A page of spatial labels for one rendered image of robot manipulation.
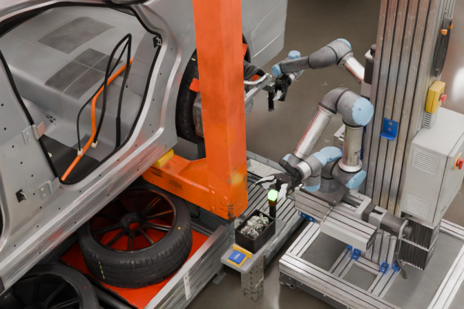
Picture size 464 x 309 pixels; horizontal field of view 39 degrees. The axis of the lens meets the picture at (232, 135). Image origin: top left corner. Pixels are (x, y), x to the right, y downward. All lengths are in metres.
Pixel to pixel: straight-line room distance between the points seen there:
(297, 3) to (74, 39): 3.05
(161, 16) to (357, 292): 1.86
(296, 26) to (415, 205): 3.40
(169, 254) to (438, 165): 1.52
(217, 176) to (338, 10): 3.59
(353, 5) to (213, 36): 4.03
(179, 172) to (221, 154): 0.46
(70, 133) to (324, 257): 1.70
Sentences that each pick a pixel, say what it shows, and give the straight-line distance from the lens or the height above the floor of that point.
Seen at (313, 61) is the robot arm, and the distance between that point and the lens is 3.87.
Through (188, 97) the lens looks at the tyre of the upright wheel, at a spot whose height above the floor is 1.01.
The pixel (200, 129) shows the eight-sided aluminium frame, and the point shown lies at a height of 0.78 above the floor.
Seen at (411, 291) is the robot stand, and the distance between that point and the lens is 3.92.
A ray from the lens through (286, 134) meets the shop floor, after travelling 5.14.
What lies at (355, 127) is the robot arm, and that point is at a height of 1.34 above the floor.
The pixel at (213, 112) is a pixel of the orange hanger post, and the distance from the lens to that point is 3.28.
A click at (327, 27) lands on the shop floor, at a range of 6.50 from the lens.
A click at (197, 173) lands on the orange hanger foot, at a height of 0.76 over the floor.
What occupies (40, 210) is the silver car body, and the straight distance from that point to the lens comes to 3.30.
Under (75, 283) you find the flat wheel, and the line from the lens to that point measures 3.64.
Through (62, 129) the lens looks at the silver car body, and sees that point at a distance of 4.14.
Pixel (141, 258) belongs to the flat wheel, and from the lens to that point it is 3.66.
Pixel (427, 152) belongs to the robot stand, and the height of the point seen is 1.21.
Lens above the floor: 3.27
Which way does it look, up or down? 39 degrees down
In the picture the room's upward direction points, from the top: 3 degrees counter-clockwise
